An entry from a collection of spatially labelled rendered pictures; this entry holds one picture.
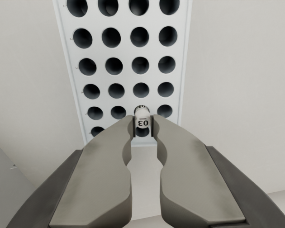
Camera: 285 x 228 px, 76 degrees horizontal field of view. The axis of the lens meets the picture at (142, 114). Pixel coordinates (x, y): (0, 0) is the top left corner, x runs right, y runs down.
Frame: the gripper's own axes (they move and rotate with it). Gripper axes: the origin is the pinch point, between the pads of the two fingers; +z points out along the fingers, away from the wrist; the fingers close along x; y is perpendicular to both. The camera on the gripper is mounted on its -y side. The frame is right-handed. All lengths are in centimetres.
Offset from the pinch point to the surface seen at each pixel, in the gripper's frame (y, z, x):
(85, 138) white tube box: 2.9, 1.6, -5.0
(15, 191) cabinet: 32.1, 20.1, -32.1
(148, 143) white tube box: 3.7, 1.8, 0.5
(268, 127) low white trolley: 4.8, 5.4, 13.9
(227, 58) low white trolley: -2.8, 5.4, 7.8
